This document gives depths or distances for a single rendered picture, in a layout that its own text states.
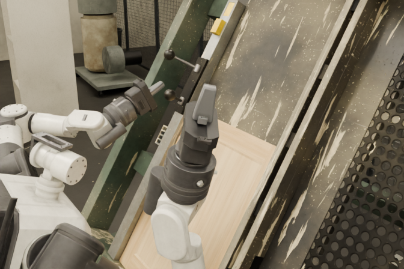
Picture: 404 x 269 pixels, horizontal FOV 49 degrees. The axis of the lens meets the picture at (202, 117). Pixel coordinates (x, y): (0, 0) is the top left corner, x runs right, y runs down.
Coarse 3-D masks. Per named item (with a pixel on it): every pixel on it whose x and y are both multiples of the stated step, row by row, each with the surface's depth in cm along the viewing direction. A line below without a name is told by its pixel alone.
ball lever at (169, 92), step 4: (164, 92) 136; (168, 92) 135; (172, 92) 135; (164, 96) 136; (168, 96) 135; (172, 96) 135; (168, 100) 136; (172, 100) 136; (180, 100) 144; (184, 100) 145; (180, 104) 146
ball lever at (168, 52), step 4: (164, 52) 144; (168, 52) 143; (172, 52) 143; (164, 56) 144; (168, 56) 143; (172, 56) 143; (176, 56) 145; (180, 60) 145; (184, 60) 145; (188, 64) 145; (192, 64) 146; (196, 64) 146; (196, 68) 145
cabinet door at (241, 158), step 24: (240, 144) 125; (264, 144) 119; (216, 168) 129; (240, 168) 123; (264, 168) 116; (216, 192) 126; (240, 192) 120; (144, 216) 145; (216, 216) 123; (240, 216) 116; (144, 240) 141; (216, 240) 120; (144, 264) 137; (168, 264) 130; (216, 264) 117
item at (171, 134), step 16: (224, 16) 147; (224, 32) 146; (208, 48) 148; (224, 48) 147; (208, 64) 145; (208, 80) 147; (192, 96) 145; (176, 112) 148; (176, 128) 145; (160, 144) 148; (160, 160) 146; (144, 176) 149; (144, 192) 146; (128, 224) 146; (128, 240) 146; (112, 256) 146
